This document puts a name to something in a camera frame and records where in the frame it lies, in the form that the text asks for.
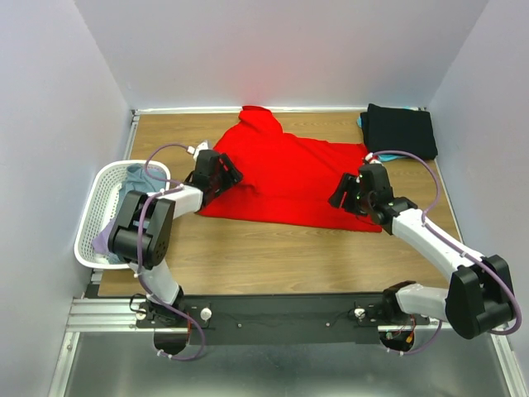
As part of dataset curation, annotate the red t shirt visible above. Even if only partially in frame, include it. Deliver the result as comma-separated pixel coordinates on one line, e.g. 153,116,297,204
200,105,382,232

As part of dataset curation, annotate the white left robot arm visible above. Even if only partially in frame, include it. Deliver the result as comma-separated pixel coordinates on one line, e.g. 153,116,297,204
107,149,243,327

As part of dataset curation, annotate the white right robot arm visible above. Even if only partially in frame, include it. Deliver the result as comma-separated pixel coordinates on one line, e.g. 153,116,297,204
328,163,522,339

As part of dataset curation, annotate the cyan folded t shirt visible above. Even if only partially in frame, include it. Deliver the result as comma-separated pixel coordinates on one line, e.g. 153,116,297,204
356,103,412,162

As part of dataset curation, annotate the black folded t shirt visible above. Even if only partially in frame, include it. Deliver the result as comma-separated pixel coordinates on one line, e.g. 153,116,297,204
360,103,438,160

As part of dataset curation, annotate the grey blue t shirt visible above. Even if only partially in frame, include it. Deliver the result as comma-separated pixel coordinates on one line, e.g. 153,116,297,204
119,164,166,199

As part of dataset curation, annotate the white laundry basket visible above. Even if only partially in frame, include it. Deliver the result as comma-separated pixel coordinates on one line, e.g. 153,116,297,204
74,160,145,270

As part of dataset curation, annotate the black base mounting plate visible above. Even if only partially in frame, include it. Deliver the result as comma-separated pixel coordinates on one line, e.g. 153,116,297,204
129,293,429,357

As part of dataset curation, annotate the lavender t shirt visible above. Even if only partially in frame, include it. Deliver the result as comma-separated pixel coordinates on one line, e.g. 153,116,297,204
92,219,115,255

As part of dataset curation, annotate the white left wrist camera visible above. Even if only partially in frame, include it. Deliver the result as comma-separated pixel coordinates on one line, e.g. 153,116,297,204
187,140,212,158

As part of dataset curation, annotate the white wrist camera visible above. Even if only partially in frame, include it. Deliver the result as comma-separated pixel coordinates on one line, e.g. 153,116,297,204
363,152,382,165
187,140,212,158

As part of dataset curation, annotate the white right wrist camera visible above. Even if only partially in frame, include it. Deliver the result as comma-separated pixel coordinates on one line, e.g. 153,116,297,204
363,152,382,165

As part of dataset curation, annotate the aluminium frame rail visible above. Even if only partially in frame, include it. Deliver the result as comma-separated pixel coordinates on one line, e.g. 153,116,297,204
65,294,508,332

